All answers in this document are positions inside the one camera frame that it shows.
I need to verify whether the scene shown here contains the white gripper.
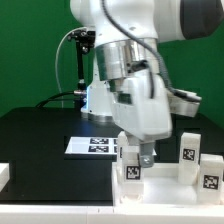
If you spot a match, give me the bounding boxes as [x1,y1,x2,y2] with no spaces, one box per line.
[111,75,172,168]

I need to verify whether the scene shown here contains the white square tabletop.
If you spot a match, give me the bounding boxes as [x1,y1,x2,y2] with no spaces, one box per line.
[111,162,224,206]

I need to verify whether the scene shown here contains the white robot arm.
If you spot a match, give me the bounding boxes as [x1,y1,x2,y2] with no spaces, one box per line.
[70,0,224,168]

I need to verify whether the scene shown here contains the white tag sheet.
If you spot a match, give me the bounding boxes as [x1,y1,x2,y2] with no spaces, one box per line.
[65,137,119,155]

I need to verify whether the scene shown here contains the white left fence block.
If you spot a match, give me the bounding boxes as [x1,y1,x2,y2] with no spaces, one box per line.
[0,163,10,192]

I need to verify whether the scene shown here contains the white front fence bar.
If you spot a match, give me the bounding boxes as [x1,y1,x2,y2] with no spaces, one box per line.
[0,205,224,224]

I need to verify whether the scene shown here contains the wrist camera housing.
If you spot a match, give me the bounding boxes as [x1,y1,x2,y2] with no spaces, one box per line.
[167,90,202,117]

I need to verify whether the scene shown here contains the black cables on table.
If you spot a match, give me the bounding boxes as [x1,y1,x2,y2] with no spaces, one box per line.
[35,91,84,109]

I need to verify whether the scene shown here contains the black camera on stand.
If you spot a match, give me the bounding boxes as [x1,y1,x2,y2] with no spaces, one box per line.
[67,27,95,99]

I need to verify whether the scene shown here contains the grey cable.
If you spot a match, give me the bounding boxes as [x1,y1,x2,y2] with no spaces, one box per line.
[54,28,83,108]

